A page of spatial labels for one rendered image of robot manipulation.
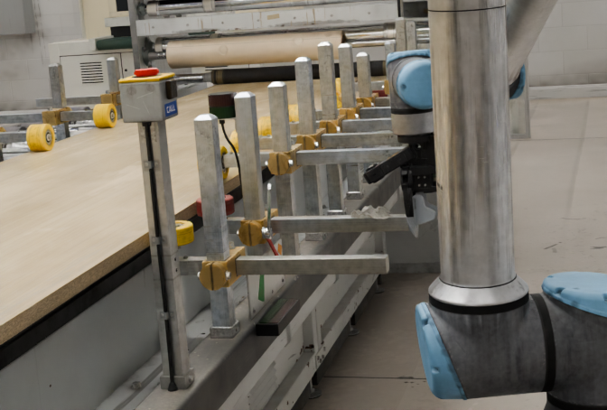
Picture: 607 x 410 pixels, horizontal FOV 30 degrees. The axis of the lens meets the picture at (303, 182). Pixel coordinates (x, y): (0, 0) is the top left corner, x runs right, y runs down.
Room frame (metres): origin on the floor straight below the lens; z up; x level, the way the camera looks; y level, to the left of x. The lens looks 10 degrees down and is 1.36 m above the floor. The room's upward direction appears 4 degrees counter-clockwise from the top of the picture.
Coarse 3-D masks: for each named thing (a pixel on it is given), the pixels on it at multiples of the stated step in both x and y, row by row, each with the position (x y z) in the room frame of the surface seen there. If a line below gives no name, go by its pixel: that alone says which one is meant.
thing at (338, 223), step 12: (300, 216) 2.34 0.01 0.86; (312, 216) 2.33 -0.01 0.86; (324, 216) 2.32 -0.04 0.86; (336, 216) 2.31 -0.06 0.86; (348, 216) 2.30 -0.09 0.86; (396, 216) 2.26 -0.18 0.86; (228, 228) 2.35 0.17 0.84; (276, 228) 2.32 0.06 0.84; (288, 228) 2.31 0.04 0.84; (300, 228) 2.31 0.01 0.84; (312, 228) 2.30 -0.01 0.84; (324, 228) 2.29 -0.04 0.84; (336, 228) 2.29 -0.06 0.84; (348, 228) 2.28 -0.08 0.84; (360, 228) 2.28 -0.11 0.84; (372, 228) 2.27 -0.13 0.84; (384, 228) 2.26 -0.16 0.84; (396, 228) 2.26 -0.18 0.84; (408, 228) 2.25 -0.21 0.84
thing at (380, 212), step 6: (354, 210) 2.28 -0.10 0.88; (366, 210) 2.28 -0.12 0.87; (372, 210) 2.28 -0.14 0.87; (378, 210) 2.26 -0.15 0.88; (384, 210) 2.26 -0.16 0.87; (354, 216) 2.27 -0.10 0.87; (360, 216) 2.26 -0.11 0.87; (366, 216) 2.26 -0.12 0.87; (372, 216) 2.26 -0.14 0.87; (378, 216) 2.26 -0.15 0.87; (384, 216) 2.25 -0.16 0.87; (390, 216) 2.26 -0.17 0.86
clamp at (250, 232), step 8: (272, 216) 2.34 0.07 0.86; (240, 224) 2.29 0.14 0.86; (248, 224) 2.27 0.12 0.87; (256, 224) 2.26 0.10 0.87; (264, 224) 2.28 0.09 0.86; (240, 232) 2.27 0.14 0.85; (248, 232) 2.26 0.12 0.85; (256, 232) 2.26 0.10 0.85; (240, 240) 2.27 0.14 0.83; (248, 240) 2.26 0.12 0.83; (256, 240) 2.26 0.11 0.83; (264, 240) 2.28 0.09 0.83
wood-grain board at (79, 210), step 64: (128, 128) 3.73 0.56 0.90; (192, 128) 3.60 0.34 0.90; (0, 192) 2.68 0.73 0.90; (64, 192) 2.61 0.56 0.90; (128, 192) 2.54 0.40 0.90; (192, 192) 2.48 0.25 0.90; (0, 256) 2.00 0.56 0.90; (64, 256) 1.96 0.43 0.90; (128, 256) 2.02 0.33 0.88; (0, 320) 1.59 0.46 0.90
